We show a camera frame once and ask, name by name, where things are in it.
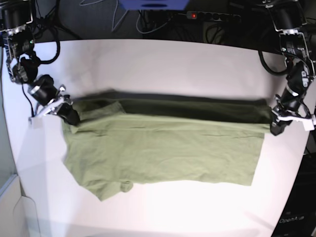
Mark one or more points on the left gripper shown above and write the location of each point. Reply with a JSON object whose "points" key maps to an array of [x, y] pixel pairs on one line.
{"points": [[289, 106]]}

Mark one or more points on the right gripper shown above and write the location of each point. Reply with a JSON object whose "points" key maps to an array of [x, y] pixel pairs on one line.
{"points": [[52, 101]]}

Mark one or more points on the green T-shirt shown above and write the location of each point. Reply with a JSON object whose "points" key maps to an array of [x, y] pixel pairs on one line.
{"points": [[120, 142]]}

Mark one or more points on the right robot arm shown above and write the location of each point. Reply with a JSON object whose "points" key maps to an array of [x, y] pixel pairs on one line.
{"points": [[17, 22]]}

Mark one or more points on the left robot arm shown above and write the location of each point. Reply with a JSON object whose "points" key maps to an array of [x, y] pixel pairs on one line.
{"points": [[289, 22]]}

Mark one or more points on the black OpenArm case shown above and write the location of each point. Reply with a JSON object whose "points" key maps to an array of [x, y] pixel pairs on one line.
{"points": [[298, 218]]}

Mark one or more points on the blue box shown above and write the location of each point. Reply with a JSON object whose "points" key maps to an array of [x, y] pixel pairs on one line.
{"points": [[154, 4]]}

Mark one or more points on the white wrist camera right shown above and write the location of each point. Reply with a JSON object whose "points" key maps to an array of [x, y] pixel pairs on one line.
{"points": [[35, 122]]}

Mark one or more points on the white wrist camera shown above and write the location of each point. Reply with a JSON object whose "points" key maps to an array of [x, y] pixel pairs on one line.
{"points": [[309, 124], [35, 122]]}

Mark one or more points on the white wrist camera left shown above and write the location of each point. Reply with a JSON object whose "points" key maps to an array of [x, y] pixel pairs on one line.
{"points": [[309, 124]]}

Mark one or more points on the power strip with red switch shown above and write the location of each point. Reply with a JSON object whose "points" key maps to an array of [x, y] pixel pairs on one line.
{"points": [[213, 17]]}

